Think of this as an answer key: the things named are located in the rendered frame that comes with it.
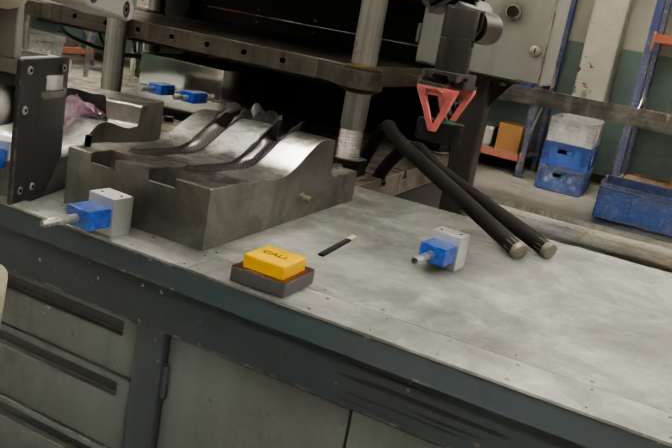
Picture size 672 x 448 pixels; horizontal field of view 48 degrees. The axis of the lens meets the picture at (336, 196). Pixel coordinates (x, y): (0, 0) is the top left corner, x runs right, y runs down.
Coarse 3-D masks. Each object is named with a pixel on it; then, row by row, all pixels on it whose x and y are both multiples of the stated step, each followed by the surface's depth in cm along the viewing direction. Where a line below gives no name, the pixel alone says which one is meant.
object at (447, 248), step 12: (444, 228) 118; (432, 240) 114; (444, 240) 115; (456, 240) 114; (468, 240) 116; (420, 252) 113; (432, 252) 111; (444, 252) 111; (456, 252) 114; (444, 264) 112; (456, 264) 115
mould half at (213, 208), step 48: (96, 144) 116; (144, 144) 125; (240, 144) 129; (288, 144) 128; (144, 192) 107; (192, 192) 103; (240, 192) 109; (288, 192) 123; (336, 192) 140; (192, 240) 104
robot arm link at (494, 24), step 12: (444, 0) 124; (456, 0) 123; (468, 0) 125; (480, 0) 127; (432, 12) 126; (444, 12) 128; (492, 12) 131; (492, 24) 127; (480, 36) 126; (492, 36) 128
